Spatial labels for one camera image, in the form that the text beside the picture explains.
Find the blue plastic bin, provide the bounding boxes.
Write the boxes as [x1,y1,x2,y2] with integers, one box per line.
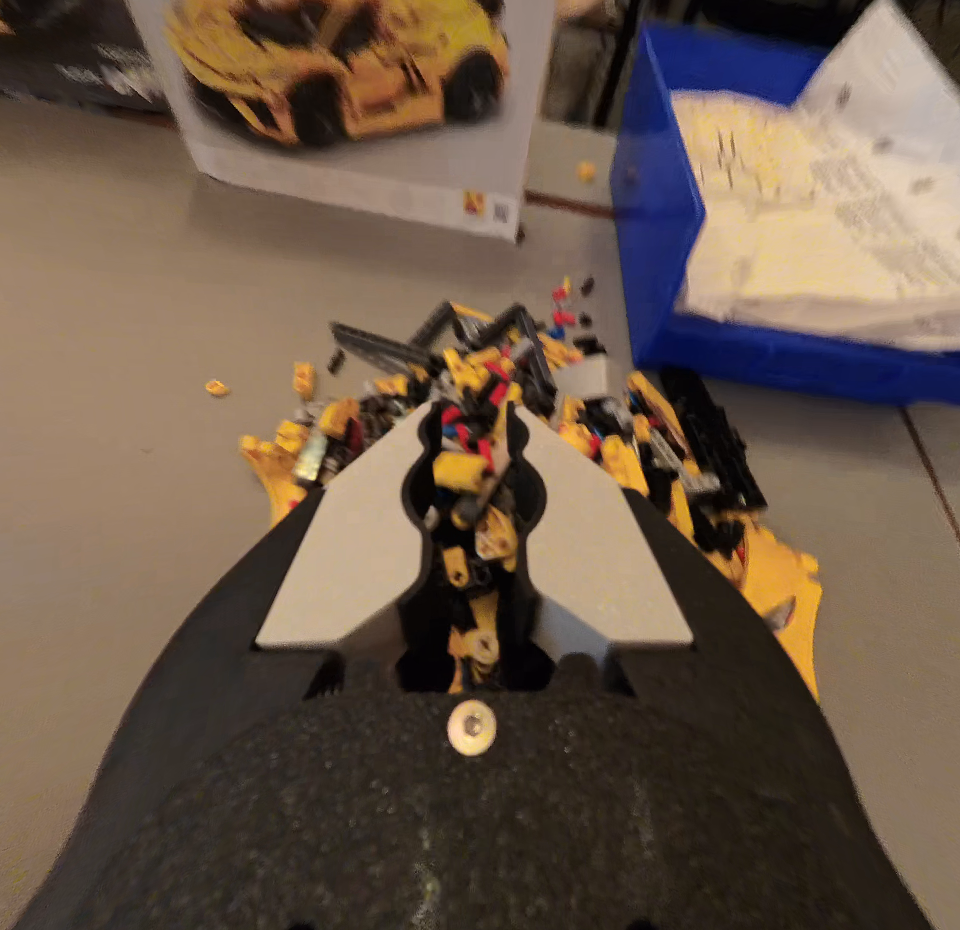
[611,22,960,406]

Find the pile of toy bricks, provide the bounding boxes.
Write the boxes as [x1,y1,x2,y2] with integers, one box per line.
[240,273,824,699]

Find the folded white instruction sheets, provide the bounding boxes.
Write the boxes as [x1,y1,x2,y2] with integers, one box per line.
[671,0,960,354]

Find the dark toy car box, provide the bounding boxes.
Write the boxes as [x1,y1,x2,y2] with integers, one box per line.
[0,0,170,114]

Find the grey desk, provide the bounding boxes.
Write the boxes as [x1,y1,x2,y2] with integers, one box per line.
[0,97,960,930]

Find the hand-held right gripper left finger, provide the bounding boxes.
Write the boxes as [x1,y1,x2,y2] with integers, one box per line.
[255,401,441,689]

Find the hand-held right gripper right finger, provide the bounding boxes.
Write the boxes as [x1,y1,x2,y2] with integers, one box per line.
[510,403,695,689]

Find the white booklet yellow car picture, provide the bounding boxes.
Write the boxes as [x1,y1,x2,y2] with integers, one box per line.
[112,0,565,245]

